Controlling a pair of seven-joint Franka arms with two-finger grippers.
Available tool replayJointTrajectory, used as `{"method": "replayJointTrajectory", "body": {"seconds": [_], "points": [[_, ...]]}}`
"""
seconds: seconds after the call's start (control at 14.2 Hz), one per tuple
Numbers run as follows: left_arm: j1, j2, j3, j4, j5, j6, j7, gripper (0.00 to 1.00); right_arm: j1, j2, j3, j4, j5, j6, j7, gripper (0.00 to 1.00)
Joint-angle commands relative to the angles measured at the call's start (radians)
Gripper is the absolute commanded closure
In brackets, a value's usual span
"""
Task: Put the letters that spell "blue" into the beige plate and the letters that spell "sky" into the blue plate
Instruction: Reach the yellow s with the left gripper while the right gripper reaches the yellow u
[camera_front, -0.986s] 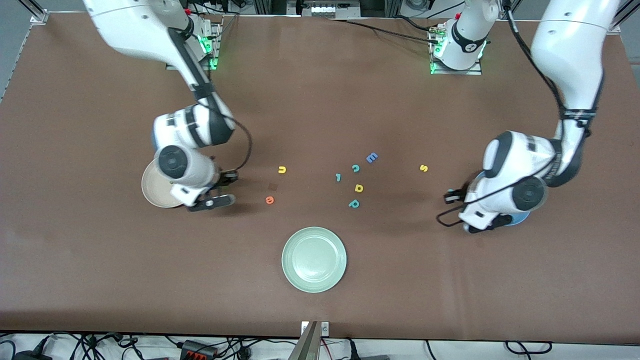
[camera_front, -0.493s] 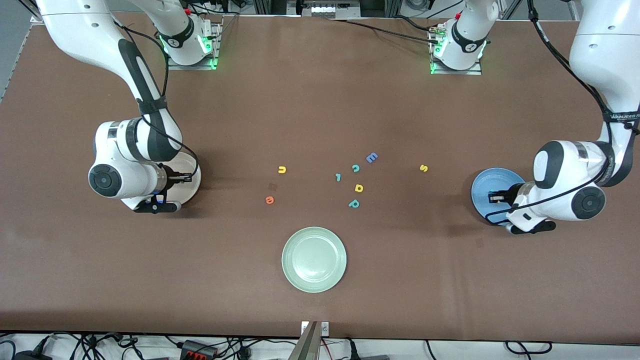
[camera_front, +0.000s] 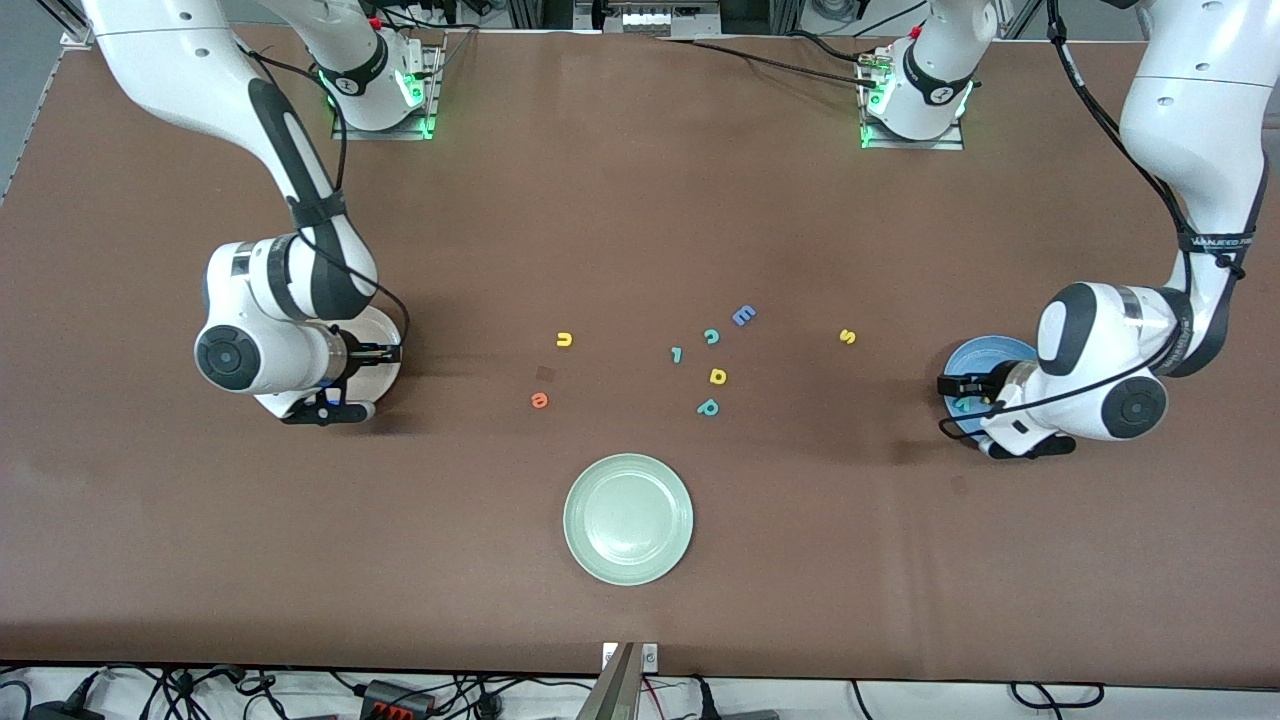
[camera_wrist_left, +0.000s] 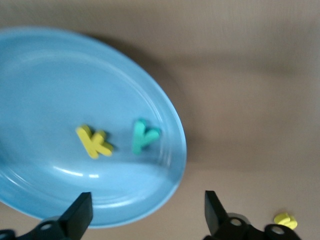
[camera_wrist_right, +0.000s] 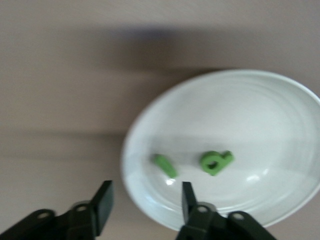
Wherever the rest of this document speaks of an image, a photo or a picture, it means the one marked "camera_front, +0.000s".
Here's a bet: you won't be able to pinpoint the beige brown plate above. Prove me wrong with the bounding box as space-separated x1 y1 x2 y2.
335 305 404 411

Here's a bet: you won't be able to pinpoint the blue plate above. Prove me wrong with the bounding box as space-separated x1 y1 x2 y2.
943 335 1041 441

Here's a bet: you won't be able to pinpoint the black orange power strip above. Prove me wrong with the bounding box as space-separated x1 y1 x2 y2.
362 680 437 717

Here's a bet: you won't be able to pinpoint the pale green plate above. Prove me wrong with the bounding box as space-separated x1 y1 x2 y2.
562 453 695 587

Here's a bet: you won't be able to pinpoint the grey connector box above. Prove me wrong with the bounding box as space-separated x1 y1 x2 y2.
622 3 721 37

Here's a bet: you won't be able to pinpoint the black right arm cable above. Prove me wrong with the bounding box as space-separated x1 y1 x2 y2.
240 40 411 361

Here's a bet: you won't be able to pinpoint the looped black cable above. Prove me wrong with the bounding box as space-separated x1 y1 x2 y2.
1010 681 1107 710

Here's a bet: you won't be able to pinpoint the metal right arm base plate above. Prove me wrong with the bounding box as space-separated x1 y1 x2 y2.
332 40 446 141

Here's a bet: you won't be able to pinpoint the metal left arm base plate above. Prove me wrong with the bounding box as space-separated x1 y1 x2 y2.
860 50 966 152

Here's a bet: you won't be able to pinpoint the tangled black cables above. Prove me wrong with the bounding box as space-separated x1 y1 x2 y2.
0 664 561 720

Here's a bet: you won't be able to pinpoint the aluminium camera post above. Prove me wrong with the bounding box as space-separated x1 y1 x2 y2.
578 642 641 720

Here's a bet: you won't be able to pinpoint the short black table cable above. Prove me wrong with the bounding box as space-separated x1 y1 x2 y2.
788 30 876 66

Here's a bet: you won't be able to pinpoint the long black table cable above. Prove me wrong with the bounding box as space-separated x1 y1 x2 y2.
660 37 881 89

